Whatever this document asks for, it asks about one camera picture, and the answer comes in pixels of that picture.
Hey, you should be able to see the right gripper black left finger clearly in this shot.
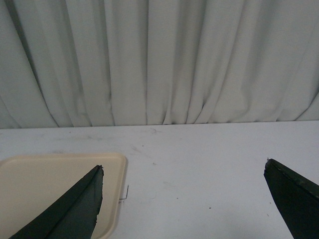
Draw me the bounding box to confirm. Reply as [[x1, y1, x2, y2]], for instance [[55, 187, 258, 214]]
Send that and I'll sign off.
[[11, 165, 104, 239]]

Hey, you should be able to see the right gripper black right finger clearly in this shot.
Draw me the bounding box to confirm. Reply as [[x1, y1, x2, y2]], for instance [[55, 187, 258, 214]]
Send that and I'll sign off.
[[264, 159, 319, 239]]

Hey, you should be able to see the beige square plastic plate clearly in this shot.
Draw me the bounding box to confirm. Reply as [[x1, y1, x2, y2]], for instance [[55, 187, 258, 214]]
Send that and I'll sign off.
[[0, 153, 127, 239]]

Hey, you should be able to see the grey-white pleated curtain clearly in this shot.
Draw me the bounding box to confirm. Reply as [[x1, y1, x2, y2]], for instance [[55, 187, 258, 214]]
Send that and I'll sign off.
[[0, 0, 319, 128]]

